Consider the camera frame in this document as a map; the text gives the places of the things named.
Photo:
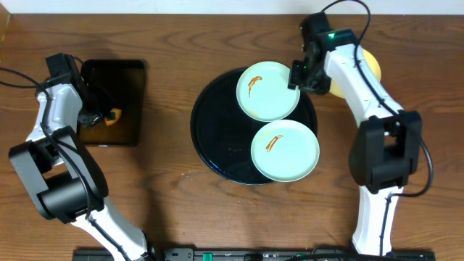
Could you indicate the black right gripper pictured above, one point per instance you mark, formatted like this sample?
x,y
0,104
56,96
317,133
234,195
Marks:
x,y
294,80

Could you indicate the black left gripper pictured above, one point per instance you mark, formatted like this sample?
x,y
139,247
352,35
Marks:
x,y
91,118

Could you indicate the orange green sponge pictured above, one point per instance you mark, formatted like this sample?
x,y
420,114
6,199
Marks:
x,y
112,116

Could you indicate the yellow plate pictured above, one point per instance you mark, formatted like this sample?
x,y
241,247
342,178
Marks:
x,y
373,65

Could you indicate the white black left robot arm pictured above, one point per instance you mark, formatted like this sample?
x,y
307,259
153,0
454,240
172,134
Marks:
x,y
64,181

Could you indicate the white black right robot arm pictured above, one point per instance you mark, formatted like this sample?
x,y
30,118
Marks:
x,y
388,139

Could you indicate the black rectangular water tray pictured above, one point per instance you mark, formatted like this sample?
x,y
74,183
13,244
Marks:
x,y
125,80

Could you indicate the round black serving tray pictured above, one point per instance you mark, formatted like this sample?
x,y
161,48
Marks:
x,y
222,133

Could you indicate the top mint green plate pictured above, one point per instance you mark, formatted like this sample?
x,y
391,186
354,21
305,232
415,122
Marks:
x,y
262,92

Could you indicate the mint green plate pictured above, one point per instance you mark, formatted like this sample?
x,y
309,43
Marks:
x,y
285,150
262,92

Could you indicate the lower mint green plate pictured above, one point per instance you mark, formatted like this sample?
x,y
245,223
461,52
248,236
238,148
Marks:
x,y
285,150

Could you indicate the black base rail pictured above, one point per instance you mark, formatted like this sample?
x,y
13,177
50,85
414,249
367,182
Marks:
x,y
324,253

